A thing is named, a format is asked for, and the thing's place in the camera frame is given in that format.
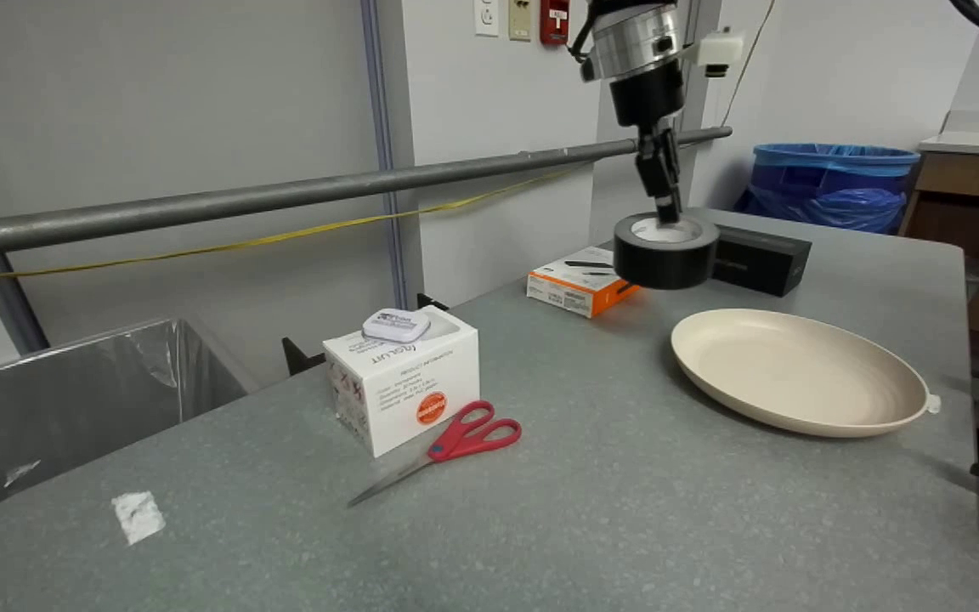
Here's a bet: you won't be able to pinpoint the white small device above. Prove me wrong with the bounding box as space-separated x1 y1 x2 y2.
358 306 434 348

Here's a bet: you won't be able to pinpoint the white paper sticker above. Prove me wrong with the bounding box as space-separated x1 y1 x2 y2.
109 488 169 549

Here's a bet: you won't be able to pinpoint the yellow cable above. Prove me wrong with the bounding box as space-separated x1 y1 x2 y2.
0 184 543 293

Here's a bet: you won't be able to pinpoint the red fire alarm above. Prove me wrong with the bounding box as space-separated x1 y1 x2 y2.
538 0 573 52

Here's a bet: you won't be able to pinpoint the thin gray camera cable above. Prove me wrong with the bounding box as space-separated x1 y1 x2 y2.
725 0 779 97

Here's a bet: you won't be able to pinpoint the gray vertical wall post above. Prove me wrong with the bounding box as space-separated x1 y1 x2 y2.
358 0 424 313

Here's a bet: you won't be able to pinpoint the orange white adapter box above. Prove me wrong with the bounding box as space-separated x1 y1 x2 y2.
525 246 641 322

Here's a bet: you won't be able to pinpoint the wooden desk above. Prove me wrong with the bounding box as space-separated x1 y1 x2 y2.
901 134 979 344

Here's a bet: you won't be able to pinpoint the cream round plate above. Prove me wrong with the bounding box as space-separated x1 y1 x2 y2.
666 306 946 443

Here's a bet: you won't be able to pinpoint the black rectangular product box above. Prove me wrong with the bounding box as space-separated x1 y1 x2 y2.
709 222 816 301

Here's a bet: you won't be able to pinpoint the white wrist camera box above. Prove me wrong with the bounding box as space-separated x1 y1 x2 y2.
690 31 749 82

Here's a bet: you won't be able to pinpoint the red handled scissors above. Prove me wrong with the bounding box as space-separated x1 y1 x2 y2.
347 397 526 509

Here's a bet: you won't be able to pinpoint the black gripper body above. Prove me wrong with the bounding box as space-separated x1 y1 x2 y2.
605 63 687 144

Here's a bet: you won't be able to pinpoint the blue lined trash bin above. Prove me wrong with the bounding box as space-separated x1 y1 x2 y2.
735 140 920 238

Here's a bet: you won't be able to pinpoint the black duct tape roll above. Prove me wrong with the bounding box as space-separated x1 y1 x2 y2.
611 212 725 293

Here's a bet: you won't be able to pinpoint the beige wall plate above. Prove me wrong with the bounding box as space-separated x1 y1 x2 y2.
508 0 538 46

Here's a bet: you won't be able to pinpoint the gray metal rail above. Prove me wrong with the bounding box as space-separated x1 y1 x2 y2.
0 123 737 263

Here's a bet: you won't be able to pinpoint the white cardboard cube box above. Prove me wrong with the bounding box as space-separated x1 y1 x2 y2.
318 302 482 458

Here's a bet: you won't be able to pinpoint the white light switch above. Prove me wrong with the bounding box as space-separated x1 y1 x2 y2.
471 0 508 42

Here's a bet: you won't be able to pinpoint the gray bin with liner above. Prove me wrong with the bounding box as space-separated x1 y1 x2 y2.
0 318 253 539

